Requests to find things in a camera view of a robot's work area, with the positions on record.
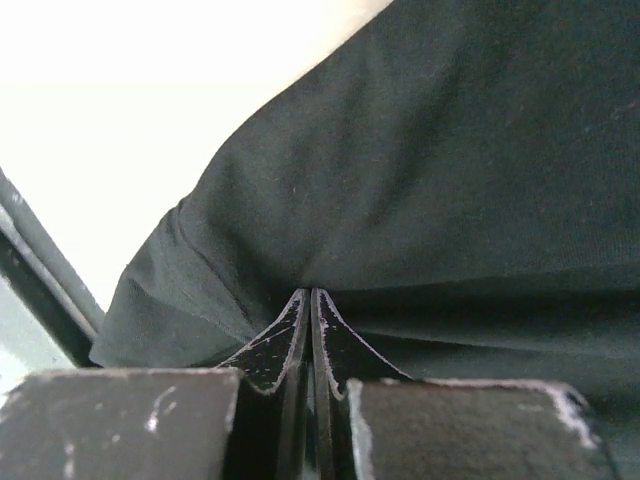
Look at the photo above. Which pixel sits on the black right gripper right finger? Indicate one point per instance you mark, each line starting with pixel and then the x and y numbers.
pixel 376 422

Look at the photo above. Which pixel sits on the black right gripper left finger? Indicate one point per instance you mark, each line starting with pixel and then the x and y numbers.
pixel 243 419

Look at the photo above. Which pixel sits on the black t-shirt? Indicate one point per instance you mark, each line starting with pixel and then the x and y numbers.
pixel 462 177

